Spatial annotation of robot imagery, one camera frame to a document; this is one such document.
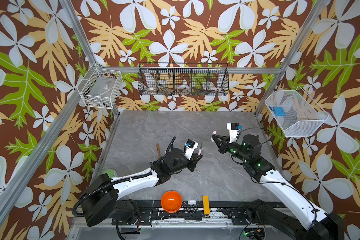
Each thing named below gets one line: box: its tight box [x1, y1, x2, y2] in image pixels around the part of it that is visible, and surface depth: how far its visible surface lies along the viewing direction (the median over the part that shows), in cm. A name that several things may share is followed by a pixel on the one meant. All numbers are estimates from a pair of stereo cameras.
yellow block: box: [202, 195, 211, 215], surface depth 79 cm
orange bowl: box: [160, 190, 183, 214], surface depth 79 cm
